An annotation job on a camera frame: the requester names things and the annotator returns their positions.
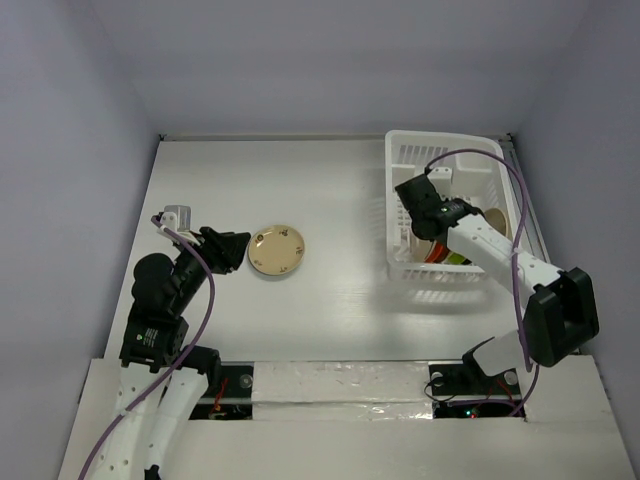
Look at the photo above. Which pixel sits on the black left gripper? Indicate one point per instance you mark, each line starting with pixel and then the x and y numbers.
pixel 224 248

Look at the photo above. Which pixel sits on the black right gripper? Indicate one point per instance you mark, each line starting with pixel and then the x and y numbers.
pixel 415 195

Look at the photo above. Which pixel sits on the orange plate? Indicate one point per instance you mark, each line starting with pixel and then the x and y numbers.
pixel 437 254

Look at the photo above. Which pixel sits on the lime green plate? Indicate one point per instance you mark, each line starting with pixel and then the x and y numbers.
pixel 457 259

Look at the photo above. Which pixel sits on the cream floral plate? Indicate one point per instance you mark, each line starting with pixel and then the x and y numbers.
pixel 276 250

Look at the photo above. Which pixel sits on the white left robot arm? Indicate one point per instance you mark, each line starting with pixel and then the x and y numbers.
pixel 164 371

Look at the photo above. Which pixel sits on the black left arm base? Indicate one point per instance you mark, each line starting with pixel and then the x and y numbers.
pixel 231 399

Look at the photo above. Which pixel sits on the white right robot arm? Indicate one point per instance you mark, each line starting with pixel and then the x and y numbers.
pixel 555 309

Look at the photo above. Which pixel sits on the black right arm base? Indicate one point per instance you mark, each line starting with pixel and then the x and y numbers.
pixel 464 378

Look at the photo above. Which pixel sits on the white plastic dish rack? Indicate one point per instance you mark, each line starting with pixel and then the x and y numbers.
pixel 481 181

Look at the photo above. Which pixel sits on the cream plate with writing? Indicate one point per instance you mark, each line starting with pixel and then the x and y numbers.
pixel 498 220

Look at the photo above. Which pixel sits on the silver foil strip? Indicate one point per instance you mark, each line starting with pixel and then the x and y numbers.
pixel 340 391

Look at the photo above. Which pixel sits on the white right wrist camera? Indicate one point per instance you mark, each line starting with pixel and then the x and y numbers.
pixel 440 175

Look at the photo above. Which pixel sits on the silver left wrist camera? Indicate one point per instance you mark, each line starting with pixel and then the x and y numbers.
pixel 174 218

